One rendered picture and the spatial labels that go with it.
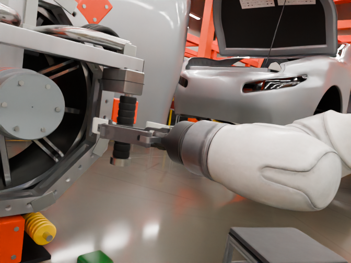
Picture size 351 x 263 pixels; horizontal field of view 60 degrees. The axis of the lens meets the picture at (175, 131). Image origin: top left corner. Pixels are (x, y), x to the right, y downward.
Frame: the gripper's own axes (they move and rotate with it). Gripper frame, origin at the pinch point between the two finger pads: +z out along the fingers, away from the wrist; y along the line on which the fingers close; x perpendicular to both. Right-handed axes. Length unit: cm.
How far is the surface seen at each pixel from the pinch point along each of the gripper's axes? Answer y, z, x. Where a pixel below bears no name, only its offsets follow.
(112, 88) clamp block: -2.4, 3.1, 7.7
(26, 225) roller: -7.7, 27.3, -31.2
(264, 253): 77, 1, -49
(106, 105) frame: 7.9, 20.8, 3.1
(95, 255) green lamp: -14.5, -16.6, -17.0
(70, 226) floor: 57, 124, -83
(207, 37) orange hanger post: 342, 279, 119
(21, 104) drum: -18.9, 6.4, 2.3
